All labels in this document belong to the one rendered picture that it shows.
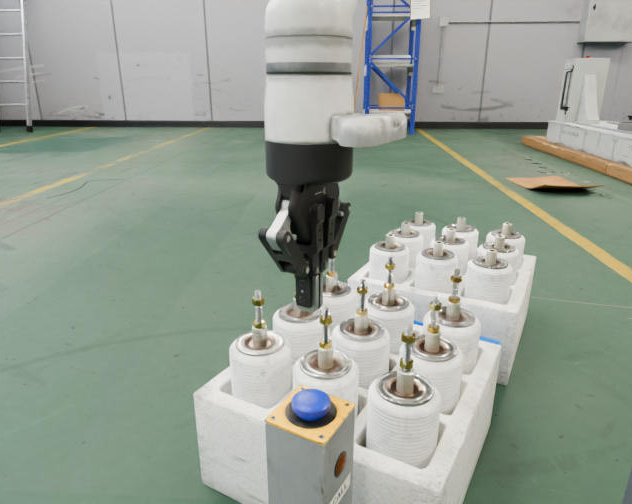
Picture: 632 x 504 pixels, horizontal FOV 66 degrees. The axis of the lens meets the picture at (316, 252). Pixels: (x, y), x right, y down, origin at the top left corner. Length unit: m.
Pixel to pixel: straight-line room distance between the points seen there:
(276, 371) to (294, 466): 0.24
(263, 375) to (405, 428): 0.22
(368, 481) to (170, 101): 6.74
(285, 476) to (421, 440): 0.20
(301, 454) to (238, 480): 0.34
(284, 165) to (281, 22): 0.10
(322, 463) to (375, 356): 0.31
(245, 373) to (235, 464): 0.15
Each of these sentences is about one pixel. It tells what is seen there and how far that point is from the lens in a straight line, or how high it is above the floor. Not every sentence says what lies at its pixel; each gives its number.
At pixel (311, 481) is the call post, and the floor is 0.26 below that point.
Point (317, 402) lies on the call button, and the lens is 0.52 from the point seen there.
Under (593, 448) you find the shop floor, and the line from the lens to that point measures 1.09.
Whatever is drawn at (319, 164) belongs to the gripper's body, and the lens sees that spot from 0.39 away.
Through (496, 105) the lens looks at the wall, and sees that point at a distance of 7.10.
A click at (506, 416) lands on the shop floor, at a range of 1.10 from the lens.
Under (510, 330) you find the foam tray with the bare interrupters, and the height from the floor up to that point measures 0.14.
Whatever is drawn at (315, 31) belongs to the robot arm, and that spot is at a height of 0.67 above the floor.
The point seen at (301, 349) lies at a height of 0.21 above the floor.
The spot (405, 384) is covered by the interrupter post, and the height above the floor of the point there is 0.27.
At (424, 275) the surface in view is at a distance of 1.15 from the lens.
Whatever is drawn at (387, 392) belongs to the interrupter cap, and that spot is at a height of 0.25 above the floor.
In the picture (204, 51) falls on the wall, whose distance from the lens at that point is 7.04.
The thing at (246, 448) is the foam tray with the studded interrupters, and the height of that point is 0.12.
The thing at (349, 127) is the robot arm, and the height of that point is 0.61.
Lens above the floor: 0.64
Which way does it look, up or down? 20 degrees down
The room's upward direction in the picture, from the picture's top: straight up
